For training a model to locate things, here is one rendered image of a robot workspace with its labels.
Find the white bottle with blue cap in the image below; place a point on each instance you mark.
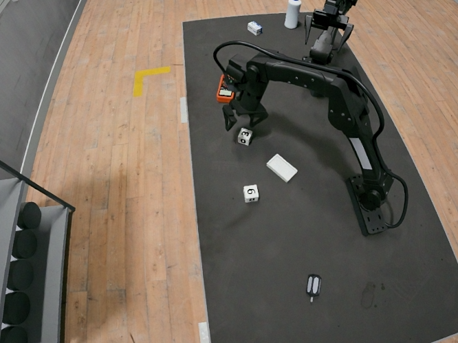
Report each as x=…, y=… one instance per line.
x=293, y=10

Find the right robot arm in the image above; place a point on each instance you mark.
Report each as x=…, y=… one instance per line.
x=321, y=51

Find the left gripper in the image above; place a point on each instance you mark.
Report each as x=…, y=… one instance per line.
x=244, y=104

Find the white number cube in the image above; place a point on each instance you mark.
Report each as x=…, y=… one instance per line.
x=250, y=193
x=244, y=136

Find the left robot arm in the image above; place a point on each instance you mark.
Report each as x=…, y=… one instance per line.
x=348, y=112

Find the small white cardboard box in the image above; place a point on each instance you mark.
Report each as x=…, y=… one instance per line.
x=255, y=28

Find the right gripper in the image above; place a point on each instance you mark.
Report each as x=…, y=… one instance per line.
x=323, y=20

